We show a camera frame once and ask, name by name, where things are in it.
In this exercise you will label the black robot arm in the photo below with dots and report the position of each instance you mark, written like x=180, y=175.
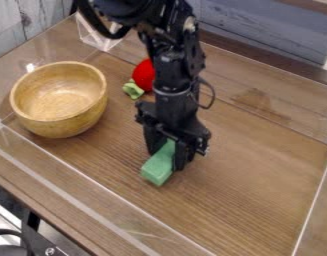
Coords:
x=167, y=29

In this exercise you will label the green rectangular block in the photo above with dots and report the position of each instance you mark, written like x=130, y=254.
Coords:
x=158, y=167

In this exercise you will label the red plush strawberry toy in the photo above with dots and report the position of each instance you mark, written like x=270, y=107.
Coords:
x=142, y=80

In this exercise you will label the black table clamp mount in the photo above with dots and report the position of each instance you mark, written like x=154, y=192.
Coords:
x=47, y=241

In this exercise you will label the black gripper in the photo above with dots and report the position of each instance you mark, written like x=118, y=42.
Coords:
x=172, y=122

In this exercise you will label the brown wooden bowl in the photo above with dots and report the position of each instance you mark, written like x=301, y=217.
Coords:
x=60, y=99

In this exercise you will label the clear acrylic front barrier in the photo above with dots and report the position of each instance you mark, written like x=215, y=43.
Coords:
x=107, y=225

